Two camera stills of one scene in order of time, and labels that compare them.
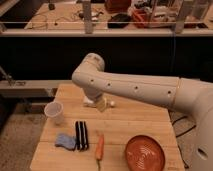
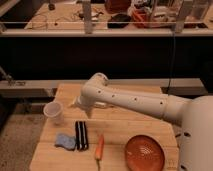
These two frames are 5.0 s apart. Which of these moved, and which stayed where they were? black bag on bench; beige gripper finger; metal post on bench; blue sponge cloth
Moved: beige gripper finger
Stayed: black bag on bench; metal post on bench; blue sponge cloth
